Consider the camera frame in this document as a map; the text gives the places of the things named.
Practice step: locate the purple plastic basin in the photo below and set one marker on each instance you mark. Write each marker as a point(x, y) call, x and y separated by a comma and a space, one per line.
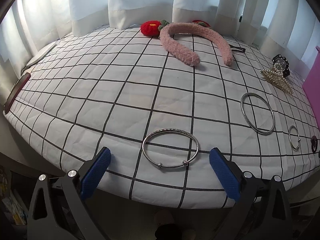
point(312, 85)

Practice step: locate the person's foot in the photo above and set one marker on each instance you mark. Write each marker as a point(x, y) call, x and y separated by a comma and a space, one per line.
point(166, 223)

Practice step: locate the white curtain with beige hem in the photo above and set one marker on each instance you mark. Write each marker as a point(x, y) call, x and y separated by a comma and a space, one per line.
point(140, 2)

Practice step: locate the white black-checked blanket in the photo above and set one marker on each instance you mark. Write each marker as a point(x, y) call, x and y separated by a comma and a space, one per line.
point(100, 92)

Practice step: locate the pearl hair claw clip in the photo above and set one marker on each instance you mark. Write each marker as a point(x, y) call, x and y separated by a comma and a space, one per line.
point(275, 78)

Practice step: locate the pink fluffy strawberry headband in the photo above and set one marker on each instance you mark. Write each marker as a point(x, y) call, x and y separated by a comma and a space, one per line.
point(175, 45)

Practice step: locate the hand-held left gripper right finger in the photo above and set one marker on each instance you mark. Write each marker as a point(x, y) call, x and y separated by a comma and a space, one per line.
point(225, 175)

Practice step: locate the dark red flat case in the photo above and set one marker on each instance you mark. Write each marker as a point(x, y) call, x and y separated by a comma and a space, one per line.
point(17, 91)

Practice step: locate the grey flat board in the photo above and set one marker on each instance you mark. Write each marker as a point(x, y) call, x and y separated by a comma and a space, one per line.
point(41, 55)

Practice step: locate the sheer white curtain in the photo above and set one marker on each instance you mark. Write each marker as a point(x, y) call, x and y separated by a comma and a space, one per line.
point(37, 22)

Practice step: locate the large plain silver bangle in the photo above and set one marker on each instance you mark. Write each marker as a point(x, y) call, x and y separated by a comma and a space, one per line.
point(242, 106)

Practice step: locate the small silver hoop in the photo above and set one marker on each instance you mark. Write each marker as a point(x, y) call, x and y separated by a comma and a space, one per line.
point(289, 136)

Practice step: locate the black hair claw clip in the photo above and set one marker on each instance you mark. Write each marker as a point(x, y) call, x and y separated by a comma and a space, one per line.
point(280, 60)

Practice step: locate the colourful books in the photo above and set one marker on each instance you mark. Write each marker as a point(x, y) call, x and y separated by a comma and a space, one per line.
point(12, 205)

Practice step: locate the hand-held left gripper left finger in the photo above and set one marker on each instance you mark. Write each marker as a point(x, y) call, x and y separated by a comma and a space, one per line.
point(96, 172)

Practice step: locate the silver bangle with beads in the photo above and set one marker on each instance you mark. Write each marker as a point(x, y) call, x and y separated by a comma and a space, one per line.
point(160, 165)

